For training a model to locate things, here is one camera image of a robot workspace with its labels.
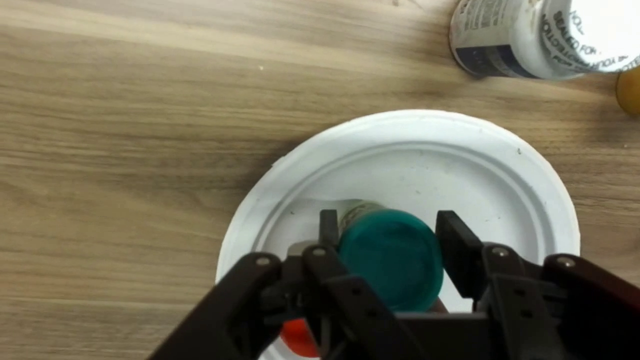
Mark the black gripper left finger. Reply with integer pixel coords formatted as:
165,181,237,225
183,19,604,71
147,211,436,360

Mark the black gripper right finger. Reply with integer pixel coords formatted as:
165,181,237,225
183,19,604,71
436,211,640,360

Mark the red toy strawberry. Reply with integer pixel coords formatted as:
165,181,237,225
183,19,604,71
277,318,323,360

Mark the teal lid dough tub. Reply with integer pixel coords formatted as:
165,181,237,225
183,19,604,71
334,206,445,316

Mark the white pill bottle grey label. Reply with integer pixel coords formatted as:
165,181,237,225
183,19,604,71
447,0,640,83

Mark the white round plate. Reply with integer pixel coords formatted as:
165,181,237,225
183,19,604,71
214,108,583,360

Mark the orange lid yellow dough tub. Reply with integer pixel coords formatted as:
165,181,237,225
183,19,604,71
613,66,640,120

